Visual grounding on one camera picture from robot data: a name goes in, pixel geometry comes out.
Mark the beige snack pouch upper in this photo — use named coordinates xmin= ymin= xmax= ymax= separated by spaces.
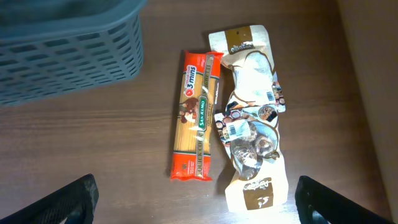
xmin=208 ymin=25 xmax=286 ymax=113

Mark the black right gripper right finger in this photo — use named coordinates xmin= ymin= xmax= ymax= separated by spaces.
xmin=295 ymin=175 xmax=394 ymax=224

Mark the beige snack pouch lower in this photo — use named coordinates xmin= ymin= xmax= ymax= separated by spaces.
xmin=214 ymin=105 xmax=289 ymax=213

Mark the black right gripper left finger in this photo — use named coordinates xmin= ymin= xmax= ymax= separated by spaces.
xmin=1 ymin=174 xmax=99 ymax=224

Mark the grey plastic lattice basket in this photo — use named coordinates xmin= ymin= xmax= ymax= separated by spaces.
xmin=1 ymin=0 xmax=146 ymax=107

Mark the orange San Remo spaghetti pack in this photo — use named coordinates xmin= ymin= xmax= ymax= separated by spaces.
xmin=170 ymin=51 xmax=223 ymax=181

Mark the beige snack pouch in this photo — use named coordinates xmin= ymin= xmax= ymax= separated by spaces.
xmin=214 ymin=105 xmax=289 ymax=213
xmin=208 ymin=25 xmax=286 ymax=113

